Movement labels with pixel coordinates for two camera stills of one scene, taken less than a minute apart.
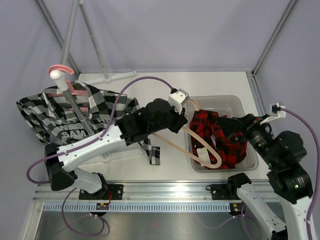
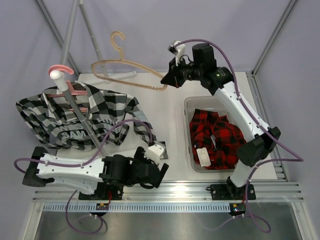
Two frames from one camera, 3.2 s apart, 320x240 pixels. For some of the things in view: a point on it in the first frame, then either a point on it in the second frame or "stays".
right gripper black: [246, 124] to [173, 77]
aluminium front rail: [146, 193] stays
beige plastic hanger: [183, 151] to [122, 60]
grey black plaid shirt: [46, 116] stays
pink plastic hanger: [71, 88] stays
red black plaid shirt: [232, 150] stays
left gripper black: [179, 119] to [139, 157]
